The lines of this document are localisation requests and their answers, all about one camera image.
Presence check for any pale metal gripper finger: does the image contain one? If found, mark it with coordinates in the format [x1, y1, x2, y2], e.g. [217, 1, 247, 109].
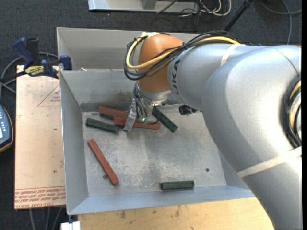
[129, 109, 138, 132]
[123, 109, 134, 132]

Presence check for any red-brown flat block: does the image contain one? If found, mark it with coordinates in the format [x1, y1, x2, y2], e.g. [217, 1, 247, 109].
[113, 116, 161, 131]
[87, 138, 120, 186]
[98, 105, 130, 120]

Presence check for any dark green flat block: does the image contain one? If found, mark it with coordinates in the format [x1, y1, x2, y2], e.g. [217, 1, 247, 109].
[85, 117, 120, 135]
[151, 106, 179, 133]
[160, 180, 195, 191]

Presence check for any grey metal bin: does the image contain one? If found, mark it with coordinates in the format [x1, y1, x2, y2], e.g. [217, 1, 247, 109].
[56, 27, 255, 216]

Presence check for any brown cardboard board red print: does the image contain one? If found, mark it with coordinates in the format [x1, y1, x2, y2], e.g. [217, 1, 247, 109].
[14, 65, 67, 210]

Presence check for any black cylinder on white bracket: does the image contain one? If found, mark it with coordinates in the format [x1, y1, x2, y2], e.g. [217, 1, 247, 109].
[157, 102, 200, 116]

